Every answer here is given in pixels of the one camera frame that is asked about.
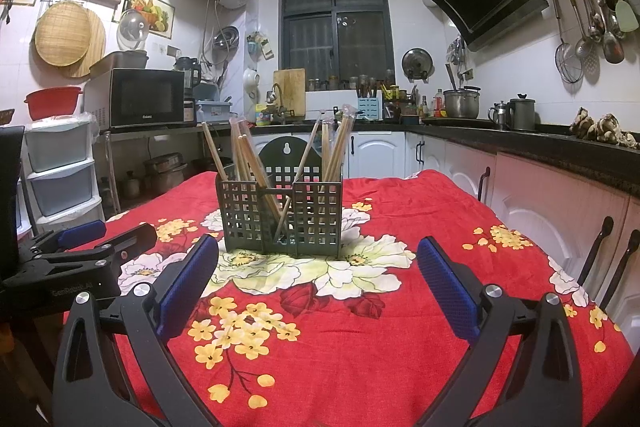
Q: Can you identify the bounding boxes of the steel ladle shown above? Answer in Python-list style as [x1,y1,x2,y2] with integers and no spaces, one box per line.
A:
[595,0,626,65]

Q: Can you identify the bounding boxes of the steel slotted spoon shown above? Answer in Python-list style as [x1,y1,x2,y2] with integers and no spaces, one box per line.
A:
[575,0,600,75]

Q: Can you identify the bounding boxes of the metal shelf rack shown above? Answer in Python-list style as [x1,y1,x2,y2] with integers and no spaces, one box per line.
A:
[95,124,221,218]

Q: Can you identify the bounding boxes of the brown lumpy bundle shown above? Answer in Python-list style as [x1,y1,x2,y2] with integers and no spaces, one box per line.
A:
[570,107,640,148]

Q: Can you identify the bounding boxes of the wooden cutting board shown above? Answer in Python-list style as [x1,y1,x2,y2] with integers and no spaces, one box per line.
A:
[272,68,307,118]

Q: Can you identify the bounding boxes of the glass pot lid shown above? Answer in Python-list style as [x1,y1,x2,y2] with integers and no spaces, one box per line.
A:
[116,9,151,52]

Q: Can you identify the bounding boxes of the stacked steel pots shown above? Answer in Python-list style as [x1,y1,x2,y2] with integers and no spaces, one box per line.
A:
[144,152,188,195]

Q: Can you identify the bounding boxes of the dark framed window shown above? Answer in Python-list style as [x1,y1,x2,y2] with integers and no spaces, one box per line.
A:
[279,0,393,90]

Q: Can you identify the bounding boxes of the black kitchen countertop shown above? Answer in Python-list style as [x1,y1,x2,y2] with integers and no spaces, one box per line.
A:
[250,117,640,198]

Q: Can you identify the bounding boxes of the green plastic utensil basket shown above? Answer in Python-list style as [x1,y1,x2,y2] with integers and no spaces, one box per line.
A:
[215,132,346,258]

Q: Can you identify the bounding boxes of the white hanging jug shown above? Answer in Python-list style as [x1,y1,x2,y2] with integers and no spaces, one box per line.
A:
[243,68,261,100]

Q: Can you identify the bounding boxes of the large steel stockpot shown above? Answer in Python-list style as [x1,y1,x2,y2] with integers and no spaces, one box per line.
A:
[442,87,482,118]

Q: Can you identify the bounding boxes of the white countertop box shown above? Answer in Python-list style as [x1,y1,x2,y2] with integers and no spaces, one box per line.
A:
[305,89,358,120]

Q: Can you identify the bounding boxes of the red plastic basin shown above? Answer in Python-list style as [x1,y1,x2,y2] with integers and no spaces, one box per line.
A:
[23,86,83,122]

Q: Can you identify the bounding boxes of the blue dish rack box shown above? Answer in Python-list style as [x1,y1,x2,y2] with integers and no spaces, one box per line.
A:
[192,99,238,124]

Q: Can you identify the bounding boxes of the hanging steel bowls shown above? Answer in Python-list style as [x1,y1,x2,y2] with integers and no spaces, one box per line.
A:
[212,25,241,52]

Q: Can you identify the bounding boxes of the steel pot lid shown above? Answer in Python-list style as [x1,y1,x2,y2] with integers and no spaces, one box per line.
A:
[401,48,432,82]

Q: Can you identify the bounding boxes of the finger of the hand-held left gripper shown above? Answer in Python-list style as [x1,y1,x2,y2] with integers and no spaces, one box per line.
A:
[75,223,158,269]
[30,221,107,254]

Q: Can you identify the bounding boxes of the white plastic drawer tower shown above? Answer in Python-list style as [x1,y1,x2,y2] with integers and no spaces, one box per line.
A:
[22,114,106,233]

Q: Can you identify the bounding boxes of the steel kettle canister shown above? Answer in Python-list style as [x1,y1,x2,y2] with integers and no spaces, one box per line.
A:
[507,93,538,131]

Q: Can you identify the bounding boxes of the small steel teapot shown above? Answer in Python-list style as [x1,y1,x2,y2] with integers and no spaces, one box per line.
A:
[487,102,510,130]

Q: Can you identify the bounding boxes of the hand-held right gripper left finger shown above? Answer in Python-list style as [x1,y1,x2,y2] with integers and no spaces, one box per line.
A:
[52,234,221,427]

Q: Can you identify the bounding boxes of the black microwave oven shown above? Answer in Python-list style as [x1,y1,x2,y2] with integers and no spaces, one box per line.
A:
[84,68,197,131]

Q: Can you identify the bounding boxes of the white lower cabinets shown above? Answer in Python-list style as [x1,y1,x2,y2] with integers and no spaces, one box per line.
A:
[250,132,640,333]

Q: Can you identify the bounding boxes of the red floral blanket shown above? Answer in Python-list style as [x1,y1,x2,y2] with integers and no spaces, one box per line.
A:
[62,169,636,427]

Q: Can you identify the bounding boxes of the grey baking pan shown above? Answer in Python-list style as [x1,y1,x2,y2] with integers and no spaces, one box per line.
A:
[89,51,150,78]

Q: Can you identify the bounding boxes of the set of wooden chopsticks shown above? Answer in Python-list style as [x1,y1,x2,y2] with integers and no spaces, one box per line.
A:
[200,104,358,243]

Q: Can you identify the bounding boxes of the round wooden board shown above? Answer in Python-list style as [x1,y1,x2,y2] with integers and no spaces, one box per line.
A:
[65,7,107,79]

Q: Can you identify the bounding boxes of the blue knife block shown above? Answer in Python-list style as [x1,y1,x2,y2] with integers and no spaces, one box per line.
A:
[356,96,383,120]

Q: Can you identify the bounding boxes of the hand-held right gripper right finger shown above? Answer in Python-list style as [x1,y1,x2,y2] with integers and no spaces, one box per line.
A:
[416,237,583,427]

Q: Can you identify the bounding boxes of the black blender jug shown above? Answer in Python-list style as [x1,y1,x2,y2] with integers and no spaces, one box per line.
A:
[174,57,202,100]

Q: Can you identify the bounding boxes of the steel faucet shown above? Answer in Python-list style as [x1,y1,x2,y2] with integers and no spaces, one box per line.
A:
[265,83,288,122]

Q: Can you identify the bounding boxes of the round bamboo tray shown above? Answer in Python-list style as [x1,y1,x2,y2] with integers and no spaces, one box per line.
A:
[34,2,91,68]

